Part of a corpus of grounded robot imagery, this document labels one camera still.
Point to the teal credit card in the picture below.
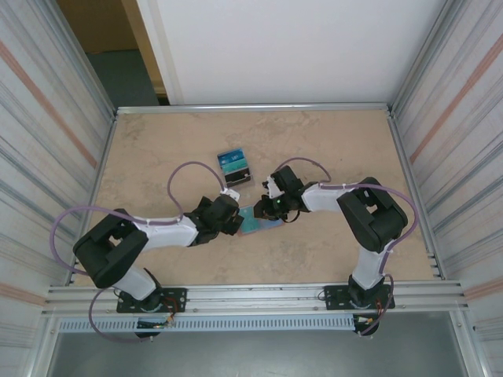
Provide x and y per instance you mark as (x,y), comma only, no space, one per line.
(249,222)

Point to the pink leather card holder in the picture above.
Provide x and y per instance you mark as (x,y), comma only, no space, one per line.
(273,224)

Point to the clear acrylic card stand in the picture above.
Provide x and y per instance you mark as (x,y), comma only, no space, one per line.
(239,184)

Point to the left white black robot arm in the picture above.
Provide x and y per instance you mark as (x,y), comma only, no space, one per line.
(169,231)

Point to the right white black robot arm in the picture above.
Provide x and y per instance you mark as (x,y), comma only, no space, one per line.
(322,198)

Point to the black card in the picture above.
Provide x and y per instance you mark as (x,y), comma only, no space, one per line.
(237,178)

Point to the blue card with white print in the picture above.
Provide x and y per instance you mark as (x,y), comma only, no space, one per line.
(232,156)

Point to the grey metal panel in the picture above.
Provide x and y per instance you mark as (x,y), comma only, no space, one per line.
(255,353)

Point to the brown wooden door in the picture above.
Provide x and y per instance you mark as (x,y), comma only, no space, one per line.
(102,23)

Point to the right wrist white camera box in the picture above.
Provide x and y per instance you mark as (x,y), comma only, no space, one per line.
(271,188)

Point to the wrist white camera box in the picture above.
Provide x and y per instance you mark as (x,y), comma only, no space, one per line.
(232,193)
(271,188)

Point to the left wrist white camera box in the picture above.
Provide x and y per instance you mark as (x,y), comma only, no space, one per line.
(232,193)

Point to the aluminium rail under arm bases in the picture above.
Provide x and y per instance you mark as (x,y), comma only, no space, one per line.
(255,298)

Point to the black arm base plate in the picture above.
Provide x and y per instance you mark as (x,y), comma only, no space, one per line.
(177,298)
(334,296)

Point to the aluminium rail below white wall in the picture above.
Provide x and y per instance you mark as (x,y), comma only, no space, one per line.
(255,108)

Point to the aluminium side rail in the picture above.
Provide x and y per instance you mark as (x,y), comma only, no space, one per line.
(109,137)
(398,137)

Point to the white door frame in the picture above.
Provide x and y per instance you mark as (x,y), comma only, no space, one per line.
(161,47)

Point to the aluminium frame post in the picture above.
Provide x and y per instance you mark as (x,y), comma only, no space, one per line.
(88,68)
(426,59)

